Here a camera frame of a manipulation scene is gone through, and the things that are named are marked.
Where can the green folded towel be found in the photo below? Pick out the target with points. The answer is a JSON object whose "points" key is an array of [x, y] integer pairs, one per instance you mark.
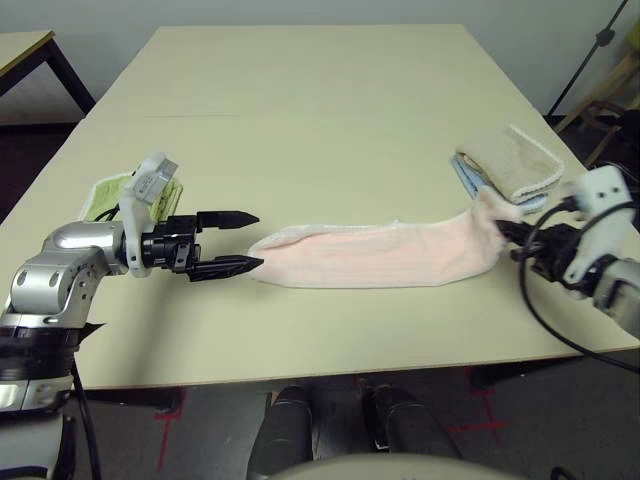
{"points": [[102, 195]]}

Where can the pink terry towel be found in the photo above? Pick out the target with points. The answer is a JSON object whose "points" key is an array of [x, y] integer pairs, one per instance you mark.
{"points": [[375, 255]]}

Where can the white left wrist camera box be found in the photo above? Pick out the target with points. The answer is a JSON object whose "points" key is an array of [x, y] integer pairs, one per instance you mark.
{"points": [[145, 180]]}

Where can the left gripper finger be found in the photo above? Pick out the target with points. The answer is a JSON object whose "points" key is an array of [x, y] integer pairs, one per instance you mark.
{"points": [[225, 267], [230, 218]]}

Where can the red floor tape cross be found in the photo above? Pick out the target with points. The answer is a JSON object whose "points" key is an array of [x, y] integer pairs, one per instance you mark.
{"points": [[482, 426]]}

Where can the wooden chair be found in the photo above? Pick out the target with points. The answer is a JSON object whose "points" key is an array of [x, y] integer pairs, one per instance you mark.
{"points": [[610, 85]]}

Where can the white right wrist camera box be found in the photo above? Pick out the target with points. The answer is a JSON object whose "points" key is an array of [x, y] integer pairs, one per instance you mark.
{"points": [[602, 195]]}

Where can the black robot left leg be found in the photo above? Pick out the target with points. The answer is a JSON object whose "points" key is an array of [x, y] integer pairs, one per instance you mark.
{"points": [[287, 430]]}

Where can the beige robot torso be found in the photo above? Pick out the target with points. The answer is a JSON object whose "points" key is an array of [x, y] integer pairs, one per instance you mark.
{"points": [[400, 470]]}

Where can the black table leg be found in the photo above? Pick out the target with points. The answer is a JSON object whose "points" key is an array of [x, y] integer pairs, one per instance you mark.
{"points": [[135, 397], [500, 375]]}

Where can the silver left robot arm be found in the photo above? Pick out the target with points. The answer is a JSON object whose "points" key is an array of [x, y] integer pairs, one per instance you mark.
{"points": [[75, 240]]}

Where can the black robot right leg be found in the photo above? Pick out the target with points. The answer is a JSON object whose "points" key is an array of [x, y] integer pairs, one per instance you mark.
{"points": [[405, 425]]}

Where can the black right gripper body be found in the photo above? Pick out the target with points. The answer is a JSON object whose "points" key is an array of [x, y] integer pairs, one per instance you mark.
{"points": [[550, 250]]}

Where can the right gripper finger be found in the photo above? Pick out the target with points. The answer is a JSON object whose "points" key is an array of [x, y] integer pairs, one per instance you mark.
{"points": [[515, 240], [511, 226]]}

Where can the black robot leg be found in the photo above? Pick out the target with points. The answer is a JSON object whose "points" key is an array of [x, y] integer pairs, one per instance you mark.
{"points": [[405, 425], [287, 430]]}

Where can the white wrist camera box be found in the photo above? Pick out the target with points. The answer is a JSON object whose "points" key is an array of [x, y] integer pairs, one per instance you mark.
{"points": [[602, 195], [145, 180]]}

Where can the beige side table black frame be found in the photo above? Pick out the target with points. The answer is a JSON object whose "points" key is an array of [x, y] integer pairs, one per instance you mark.
{"points": [[25, 47]]}

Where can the beige folded towel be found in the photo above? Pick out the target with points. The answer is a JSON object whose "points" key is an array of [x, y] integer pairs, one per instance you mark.
{"points": [[515, 160]]}

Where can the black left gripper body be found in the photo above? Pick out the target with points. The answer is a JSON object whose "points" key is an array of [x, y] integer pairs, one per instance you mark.
{"points": [[170, 245]]}

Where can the black tripod stand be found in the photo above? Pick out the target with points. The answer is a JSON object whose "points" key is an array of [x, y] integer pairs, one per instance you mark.
{"points": [[604, 39]]}

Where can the light blue folded towel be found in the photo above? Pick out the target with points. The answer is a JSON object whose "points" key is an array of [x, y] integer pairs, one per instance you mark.
{"points": [[467, 175]]}

